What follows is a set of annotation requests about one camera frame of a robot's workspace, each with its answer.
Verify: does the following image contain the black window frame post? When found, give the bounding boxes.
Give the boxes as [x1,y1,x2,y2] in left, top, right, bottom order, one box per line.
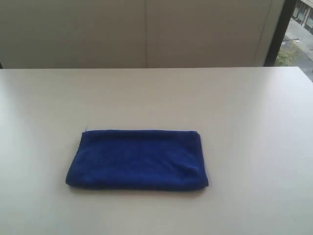
[264,0,296,67]

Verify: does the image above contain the blue microfibre cloth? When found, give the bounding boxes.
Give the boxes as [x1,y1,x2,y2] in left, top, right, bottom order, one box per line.
[66,130,209,191]

